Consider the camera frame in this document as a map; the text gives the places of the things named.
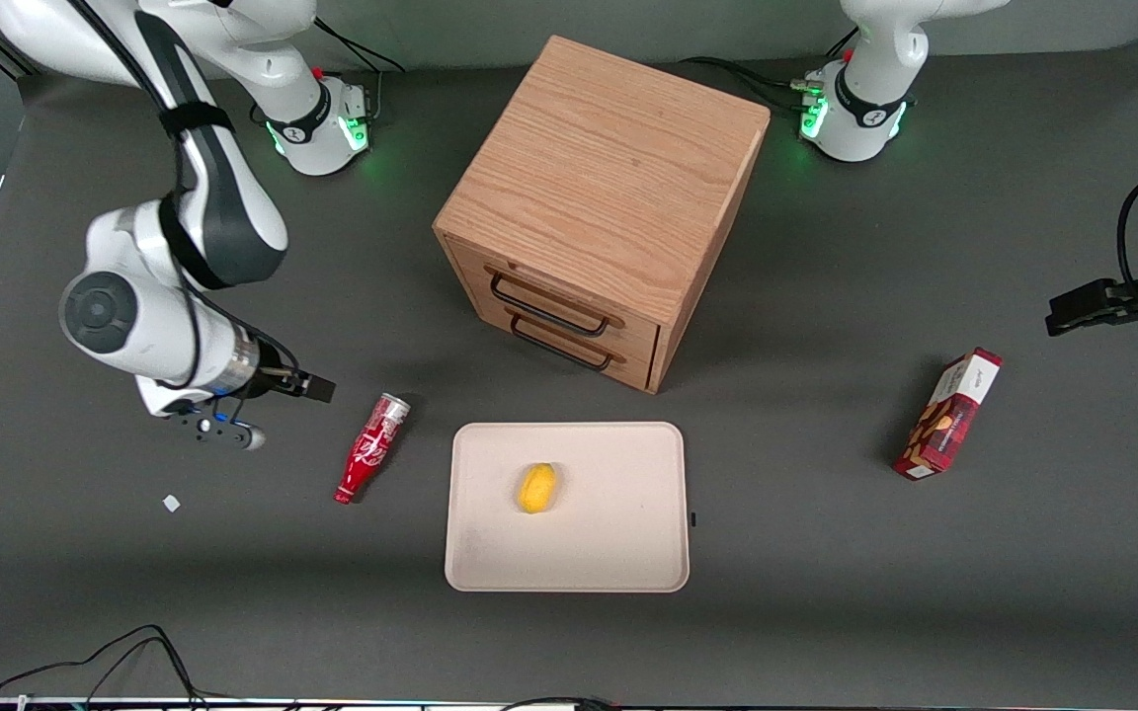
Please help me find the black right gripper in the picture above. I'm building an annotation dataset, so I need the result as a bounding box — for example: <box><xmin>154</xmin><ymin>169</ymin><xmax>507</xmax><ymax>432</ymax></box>
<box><xmin>251</xmin><ymin>341</ymin><xmax>337</xmax><ymax>404</ymax></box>

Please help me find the beige plastic tray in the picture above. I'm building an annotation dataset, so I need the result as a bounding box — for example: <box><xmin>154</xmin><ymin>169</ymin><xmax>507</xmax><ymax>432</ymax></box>
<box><xmin>444</xmin><ymin>422</ymin><xmax>691</xmax><ymax>593</ymax></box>

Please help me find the red cookie box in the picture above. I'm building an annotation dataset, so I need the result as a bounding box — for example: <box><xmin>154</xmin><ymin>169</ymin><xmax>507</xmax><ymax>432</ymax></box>
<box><xmin>892</xmin><ymin>348</ymin><xmax>1005</xmax><ymax>482</ymax></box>

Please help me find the yellow lemon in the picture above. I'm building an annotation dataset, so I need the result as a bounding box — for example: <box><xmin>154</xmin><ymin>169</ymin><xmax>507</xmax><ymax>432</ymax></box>
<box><xmin>516</xmin><ymin>462</ymin><xmax>558</xmax><ymax>514</ymax></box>

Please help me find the wooden drawer front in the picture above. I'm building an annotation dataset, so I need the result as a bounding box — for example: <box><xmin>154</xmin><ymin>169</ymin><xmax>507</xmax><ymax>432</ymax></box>
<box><xmin>460</xmin><ymin>286</ymin><xmax>659</xmax><ymax>392</ymax></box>
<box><xmin>448</xmin><ymin>240</ymin><xmax>664</xmax><ymax>364</ymax></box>

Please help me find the wooden drawer cabinet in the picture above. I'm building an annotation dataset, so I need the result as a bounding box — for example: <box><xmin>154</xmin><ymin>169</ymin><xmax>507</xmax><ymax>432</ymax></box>
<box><xmin>433</xmin><ymin>36</ymin><xmax>772</xmax><ymax>395</ymax></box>

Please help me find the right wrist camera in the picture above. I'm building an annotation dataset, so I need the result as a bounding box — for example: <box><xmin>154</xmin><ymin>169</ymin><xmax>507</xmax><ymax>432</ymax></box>
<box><xmin>166</xmin><ymin>395</ymin><xmax>266</xmax><ymax>452</ymax></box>

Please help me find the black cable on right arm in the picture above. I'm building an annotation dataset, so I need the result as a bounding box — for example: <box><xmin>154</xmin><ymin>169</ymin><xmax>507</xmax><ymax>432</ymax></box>
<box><xmin>75</xmin><ymin>0</ymin><xmax>303</xmax><ymax>396</ymax></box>

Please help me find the black metal drawer handle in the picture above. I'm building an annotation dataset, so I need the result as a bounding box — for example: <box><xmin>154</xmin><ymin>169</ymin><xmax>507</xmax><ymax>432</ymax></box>
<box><xmin>489</xmin><ymin>271</ymin><xmax>613</xmax><ymax>338</ymax></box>
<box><xmin>509</xmin><ymin>314</ymin><xmax>616</xmax><ymax>374</ymax></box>

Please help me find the black floor cable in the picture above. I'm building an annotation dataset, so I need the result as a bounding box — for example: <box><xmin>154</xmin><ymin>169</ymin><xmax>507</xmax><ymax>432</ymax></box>
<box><xmin>0</xmin><ymin>623</ymin><xmax>209</xmax><ymax>710</ymax></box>
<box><xmin>80</xmin><ymin>637</ymin><xmax>197</xmax><ymax>710</ymax></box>

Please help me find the black velcro strap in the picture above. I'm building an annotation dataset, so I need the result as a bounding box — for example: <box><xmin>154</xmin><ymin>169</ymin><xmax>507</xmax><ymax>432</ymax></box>
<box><xmin>158</xmin><ymin>102</ymin><xmax>235</xmax><ymax>139</ymax></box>

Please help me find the black right base cable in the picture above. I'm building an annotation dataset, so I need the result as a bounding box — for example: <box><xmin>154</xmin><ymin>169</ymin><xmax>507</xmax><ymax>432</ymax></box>
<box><xmin>310</xmin><ymin>15</ymin><xmax>408</xmax><ymax>124</ymax></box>

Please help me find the black base cable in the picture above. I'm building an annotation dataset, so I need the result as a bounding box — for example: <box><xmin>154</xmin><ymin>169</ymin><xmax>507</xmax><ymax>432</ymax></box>
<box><xmin>310</xmin><ymin>15</ymin><xmax>408</xmax><ymax>124</ymax></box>
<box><xmin>680</xmin><ymin>55</ymin><xmax>827</xmax><ymax>116</ymax></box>

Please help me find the black left base cable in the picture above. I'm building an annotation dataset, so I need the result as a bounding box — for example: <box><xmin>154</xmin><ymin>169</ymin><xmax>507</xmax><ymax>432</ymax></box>
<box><xmin>680</xmin><ymin>55</ymin><xmax>827</xmax><ymax>116</ymax></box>

